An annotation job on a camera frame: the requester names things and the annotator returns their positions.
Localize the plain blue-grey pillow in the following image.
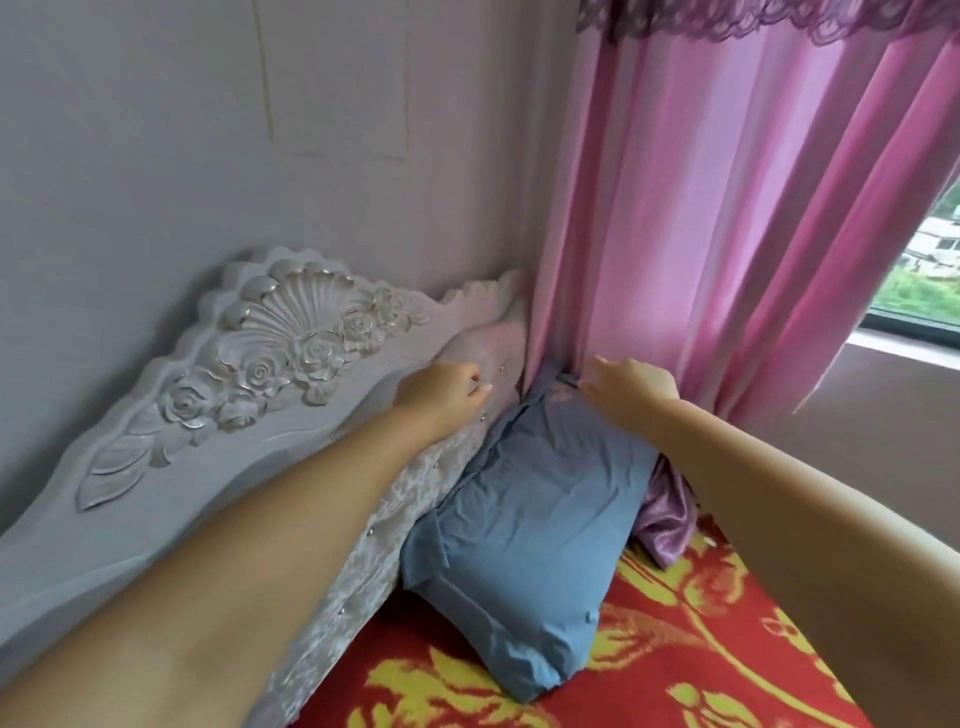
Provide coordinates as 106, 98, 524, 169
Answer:
399, 371, 665, 706

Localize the person's right hand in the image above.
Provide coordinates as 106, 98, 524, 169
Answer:
577, 355, 682, 444

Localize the bed with white tufted headboard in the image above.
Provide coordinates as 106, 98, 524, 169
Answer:
0, 245, 879, 728

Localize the person's right forearm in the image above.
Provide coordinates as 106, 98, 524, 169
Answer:
643, 395, 960, 728

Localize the long pink curtain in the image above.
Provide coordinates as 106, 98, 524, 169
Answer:
517, 0, 960, 571

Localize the person's left hand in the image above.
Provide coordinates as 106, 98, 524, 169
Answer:
393, 361, 494, 444

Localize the red yellow floral blanket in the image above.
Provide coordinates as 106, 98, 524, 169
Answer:
288, 517, 879, 728

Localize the black framed window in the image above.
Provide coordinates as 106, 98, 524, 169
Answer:
858, 176, 960, 335

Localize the person's left forearm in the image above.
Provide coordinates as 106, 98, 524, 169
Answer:
0, 404, 448, 728

